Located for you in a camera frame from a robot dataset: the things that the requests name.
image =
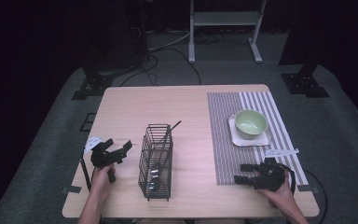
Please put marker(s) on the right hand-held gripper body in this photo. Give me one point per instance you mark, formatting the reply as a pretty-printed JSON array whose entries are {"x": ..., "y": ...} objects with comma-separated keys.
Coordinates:
[{"x": 270, "y": 175}]

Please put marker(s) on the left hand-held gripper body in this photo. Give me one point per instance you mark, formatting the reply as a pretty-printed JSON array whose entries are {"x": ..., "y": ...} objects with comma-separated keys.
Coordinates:
[{"x": 105, "y": 159}]

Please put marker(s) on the light green bowl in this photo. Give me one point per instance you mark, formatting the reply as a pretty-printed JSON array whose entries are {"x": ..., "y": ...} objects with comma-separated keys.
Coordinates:
[{"x": 251, "y": 124}]

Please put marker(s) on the person's right hand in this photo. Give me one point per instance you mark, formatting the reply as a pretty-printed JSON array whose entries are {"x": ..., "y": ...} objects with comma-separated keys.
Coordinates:
[{"x": 284, "y": 194}]

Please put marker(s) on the person's left hand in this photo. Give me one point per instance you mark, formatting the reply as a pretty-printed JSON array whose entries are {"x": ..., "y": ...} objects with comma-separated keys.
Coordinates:
[{"x": 101, "y": 185}]

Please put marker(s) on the white square plate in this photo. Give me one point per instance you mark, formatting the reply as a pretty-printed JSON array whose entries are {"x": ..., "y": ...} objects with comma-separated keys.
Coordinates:
[{"x": 251, "y": 142}]

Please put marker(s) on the black tape square mark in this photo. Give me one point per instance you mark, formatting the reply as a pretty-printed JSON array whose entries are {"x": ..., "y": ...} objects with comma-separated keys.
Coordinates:
[{"x": 84, "y": 122}]

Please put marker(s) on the grey tape strip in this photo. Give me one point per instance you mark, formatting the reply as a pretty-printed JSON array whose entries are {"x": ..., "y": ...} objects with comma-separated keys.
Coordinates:
[
  {"x": 71, "y": 189},
  {"x": 307, "y": 188}
]

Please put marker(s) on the grey striped placemat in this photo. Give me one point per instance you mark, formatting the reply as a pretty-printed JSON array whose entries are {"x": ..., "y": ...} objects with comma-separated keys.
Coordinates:
[{"x": 223, "y": 124}]

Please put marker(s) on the black stand base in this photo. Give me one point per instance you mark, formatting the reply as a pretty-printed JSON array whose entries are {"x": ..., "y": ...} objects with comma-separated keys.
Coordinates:
[
  {"x": 304, "y": 84},
  {"x": 94, "y": 84}
]

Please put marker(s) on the dark equipment cabinet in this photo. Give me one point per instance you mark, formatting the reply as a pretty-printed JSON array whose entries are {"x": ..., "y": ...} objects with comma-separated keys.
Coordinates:
[{"x": 121, "y": 37}]

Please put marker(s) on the white metal stand frame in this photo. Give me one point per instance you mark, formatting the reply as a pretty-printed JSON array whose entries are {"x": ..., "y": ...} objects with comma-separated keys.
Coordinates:
[{"x": 227, "y": 18}]

